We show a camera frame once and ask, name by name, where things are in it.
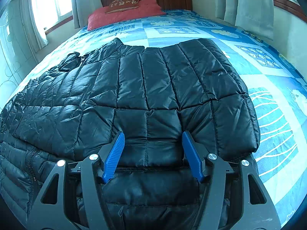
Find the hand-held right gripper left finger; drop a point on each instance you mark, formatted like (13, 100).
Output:
(115, 155)

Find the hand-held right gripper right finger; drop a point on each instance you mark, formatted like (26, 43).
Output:
(191, 155)

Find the black puffer jacket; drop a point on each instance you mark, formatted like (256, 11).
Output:
(144, 88)

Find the blue printed bed sheet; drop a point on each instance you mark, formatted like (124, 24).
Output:
(275, 124)

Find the red pillow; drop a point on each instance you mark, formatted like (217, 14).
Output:
(120, 19)

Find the frosted glass wardrobe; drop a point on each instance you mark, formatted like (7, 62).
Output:
(12, 52)

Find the light grey curtain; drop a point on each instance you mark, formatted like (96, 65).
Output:
(33, 28)
(84, 4)
(251, 4)

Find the brown printed cushion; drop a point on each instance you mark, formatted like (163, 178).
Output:
(122, 4)

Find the window with wooden sill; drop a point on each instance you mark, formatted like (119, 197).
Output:
(55, 2)

